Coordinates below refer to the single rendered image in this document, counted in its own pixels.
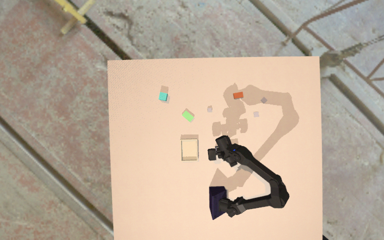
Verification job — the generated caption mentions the teal cube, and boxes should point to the teal cube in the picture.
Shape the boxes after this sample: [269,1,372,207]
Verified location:
[158,92,168,101]

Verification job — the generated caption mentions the green rectangular block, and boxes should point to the green rectangular block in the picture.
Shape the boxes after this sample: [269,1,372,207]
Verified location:
[182,111,194,122]

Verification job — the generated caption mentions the orange rectangular block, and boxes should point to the orange rectangular block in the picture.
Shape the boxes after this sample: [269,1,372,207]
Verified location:
[233,91,244,99]

